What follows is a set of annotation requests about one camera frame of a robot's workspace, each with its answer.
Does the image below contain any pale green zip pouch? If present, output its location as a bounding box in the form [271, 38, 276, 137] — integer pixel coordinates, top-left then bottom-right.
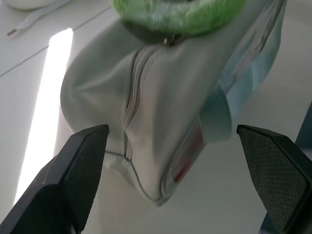
[59, 0, 286, 209]

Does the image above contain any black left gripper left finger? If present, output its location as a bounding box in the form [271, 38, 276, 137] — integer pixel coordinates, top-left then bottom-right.
[0, 124, 109, 234]

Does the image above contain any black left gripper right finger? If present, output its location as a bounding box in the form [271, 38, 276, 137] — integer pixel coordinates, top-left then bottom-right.
[236, 124, 312, 234]

